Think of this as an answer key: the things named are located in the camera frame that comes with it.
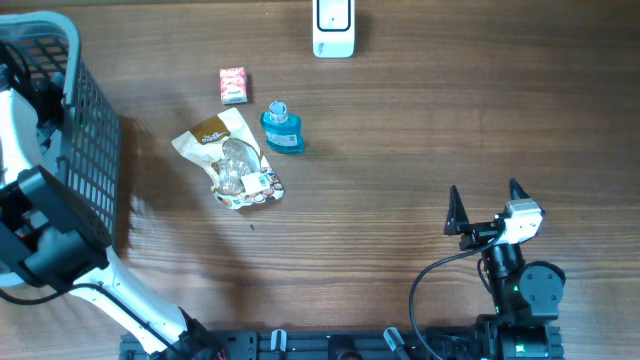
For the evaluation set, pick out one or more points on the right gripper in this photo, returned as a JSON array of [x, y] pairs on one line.
[[477, 233]]

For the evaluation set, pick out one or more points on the blue mouthwash bottle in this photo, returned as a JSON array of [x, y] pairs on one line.
[[282, 129]]

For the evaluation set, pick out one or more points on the brown white snack pouch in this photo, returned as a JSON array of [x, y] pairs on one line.
[[225, 148]]

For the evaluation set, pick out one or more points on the small red white carton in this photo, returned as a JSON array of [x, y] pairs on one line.
[[233, 86]]

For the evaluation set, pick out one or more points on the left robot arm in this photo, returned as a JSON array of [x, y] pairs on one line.
[[51, 237]]

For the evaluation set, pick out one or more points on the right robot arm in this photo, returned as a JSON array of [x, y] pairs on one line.
[[526, 295]]

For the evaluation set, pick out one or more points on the white barcode scanner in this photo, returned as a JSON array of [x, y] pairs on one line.
[[333, 28]]

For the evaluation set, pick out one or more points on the grey plastic mesh basket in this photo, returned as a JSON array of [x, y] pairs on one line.
[[84, 151]]

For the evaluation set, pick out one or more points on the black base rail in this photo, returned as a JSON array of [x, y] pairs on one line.
[[445, 343]]

